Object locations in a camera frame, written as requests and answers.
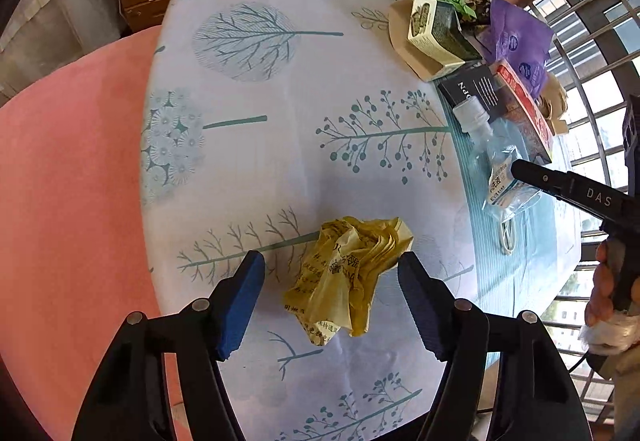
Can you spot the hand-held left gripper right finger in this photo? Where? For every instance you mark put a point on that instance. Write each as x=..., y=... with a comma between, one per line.
x=420, y=301

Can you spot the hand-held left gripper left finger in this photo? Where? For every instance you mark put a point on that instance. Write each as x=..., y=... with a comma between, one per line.
x=242, y=306

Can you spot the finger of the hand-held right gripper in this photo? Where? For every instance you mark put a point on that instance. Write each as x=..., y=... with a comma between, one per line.
x=575, y=188

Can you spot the yellow plastic bag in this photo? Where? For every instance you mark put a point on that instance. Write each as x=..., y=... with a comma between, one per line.
x=340, y=271

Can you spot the clear plastic bottle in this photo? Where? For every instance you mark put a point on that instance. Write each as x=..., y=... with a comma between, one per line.
x=492, y=156

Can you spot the purple plastic bag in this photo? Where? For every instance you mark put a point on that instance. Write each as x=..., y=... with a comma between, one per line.
x=520, y=41

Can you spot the camouflage wrapper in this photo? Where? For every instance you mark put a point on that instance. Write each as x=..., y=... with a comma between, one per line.
x=475, y=6

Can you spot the cream and green carton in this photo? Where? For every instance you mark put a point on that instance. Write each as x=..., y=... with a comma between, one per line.
x=435, y=28

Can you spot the person's right forearm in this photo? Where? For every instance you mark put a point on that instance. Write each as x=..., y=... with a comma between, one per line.
x=627, y=396

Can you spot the person's right hand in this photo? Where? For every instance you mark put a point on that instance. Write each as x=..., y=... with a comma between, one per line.
x=600, y=291

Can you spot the brown paper bag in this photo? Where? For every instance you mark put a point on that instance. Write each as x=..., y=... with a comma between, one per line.
x=555, y=106

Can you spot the red box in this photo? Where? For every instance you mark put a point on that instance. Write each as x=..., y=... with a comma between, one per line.
x=525, y=116

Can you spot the black flat box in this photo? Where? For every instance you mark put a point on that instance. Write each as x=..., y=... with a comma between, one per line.
x=475, y=88

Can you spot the pink blanket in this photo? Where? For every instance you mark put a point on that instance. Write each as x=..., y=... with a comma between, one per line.
x=75, y=196

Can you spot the white lace cover cloth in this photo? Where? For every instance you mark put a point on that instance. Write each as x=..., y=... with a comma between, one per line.
x=60, y=6

